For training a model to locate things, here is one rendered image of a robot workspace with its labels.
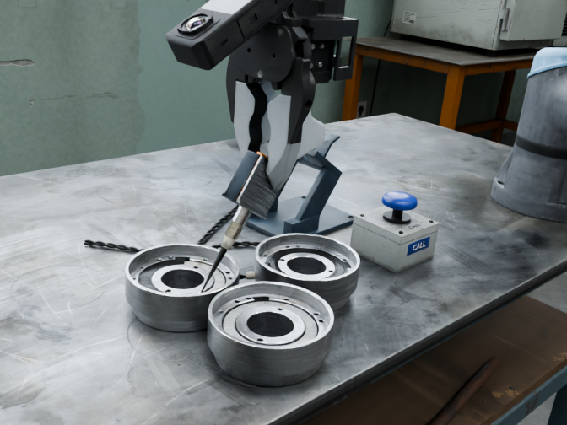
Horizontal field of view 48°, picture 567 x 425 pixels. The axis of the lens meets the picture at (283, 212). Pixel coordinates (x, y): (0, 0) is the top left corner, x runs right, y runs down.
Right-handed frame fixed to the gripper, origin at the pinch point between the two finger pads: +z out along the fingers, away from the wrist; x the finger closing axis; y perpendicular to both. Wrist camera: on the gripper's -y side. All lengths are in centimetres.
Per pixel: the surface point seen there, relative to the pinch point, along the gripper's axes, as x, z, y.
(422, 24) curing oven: 121, 6, 210
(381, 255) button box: -3.3, 11.8, 16.6
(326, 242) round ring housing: -0.5, 9.5, 10.0
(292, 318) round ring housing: -8.1, 10.2, -2.9
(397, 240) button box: -5.1, 9.3, 16.5
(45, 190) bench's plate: 37.6, 13.2, -2.9
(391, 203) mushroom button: -2.5, 6.2, 18.2
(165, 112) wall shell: 155, 41, 100
